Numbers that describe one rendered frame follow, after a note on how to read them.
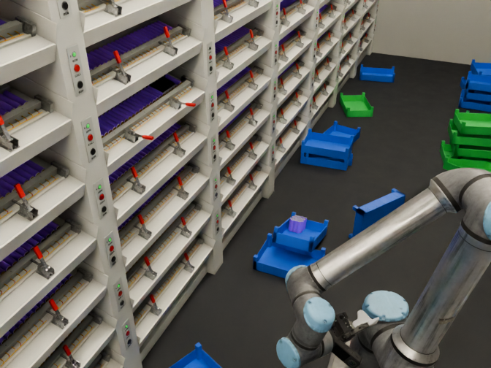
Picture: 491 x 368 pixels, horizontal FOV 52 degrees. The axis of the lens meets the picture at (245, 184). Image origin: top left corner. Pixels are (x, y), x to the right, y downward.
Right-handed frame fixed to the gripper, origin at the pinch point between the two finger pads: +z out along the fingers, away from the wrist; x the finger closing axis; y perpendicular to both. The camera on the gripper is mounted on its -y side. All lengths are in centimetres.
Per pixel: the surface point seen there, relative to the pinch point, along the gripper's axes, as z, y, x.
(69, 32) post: -88, 82, -42
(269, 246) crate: 37, 63, 60
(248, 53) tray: 15, 126, -9
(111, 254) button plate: -68, 51, 15
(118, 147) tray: -66, 74, -8
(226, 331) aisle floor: -9, 28, 59
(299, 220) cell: 53, 69, 48
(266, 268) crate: 24, 50, 55
